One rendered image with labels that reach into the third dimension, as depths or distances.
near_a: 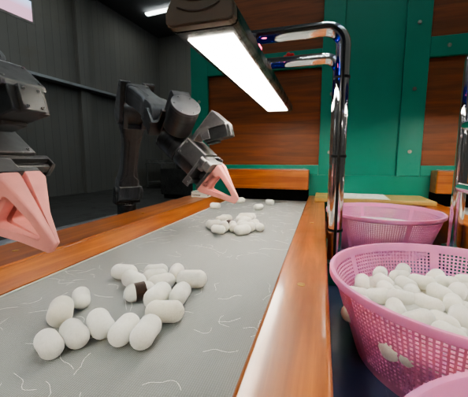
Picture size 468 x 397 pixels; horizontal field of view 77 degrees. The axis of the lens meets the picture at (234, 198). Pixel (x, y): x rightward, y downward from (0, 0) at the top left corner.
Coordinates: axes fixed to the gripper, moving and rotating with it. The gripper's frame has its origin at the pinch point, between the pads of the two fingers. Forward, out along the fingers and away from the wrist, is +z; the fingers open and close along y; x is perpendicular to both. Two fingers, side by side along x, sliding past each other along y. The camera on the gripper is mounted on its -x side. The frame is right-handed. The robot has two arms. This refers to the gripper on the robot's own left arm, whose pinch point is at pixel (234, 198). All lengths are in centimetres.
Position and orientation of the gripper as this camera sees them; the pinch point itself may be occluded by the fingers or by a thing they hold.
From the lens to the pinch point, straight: 59.0
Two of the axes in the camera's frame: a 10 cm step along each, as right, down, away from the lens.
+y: 2.8, -1.3, 9.5
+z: 7.3, 6.7, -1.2
